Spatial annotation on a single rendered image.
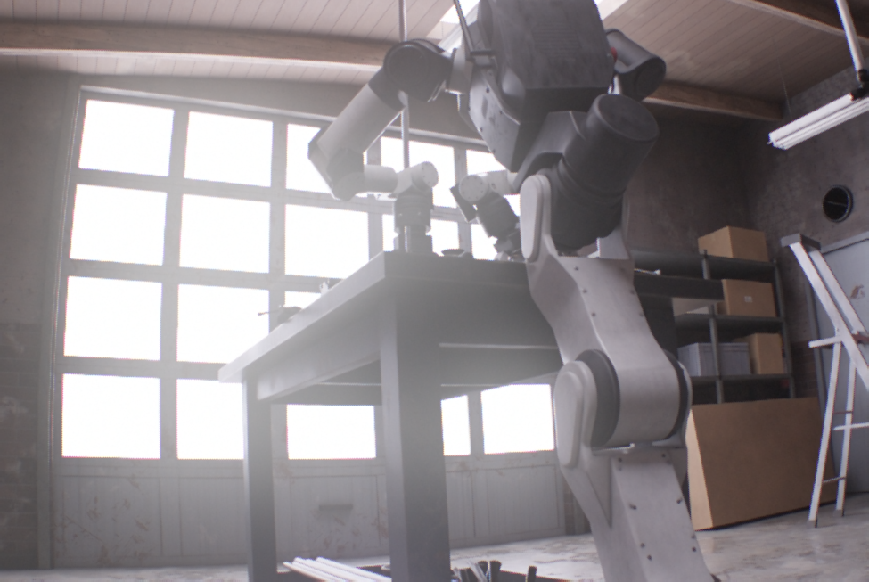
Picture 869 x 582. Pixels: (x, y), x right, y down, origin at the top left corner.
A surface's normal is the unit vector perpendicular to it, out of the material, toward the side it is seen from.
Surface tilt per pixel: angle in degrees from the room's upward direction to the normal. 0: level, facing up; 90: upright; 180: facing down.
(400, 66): 123
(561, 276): 111
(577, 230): 158
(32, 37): 90
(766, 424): 82
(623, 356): 50
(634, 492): 66
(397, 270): 90
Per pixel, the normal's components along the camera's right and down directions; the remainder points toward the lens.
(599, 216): 0.18, 0.80
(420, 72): -0.09, 0.32
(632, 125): 0.29, -0.59
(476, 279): 0.47, -0.25
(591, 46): 0.14, -0.36
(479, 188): -0.28, 0.17
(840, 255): -0.89, -0.07
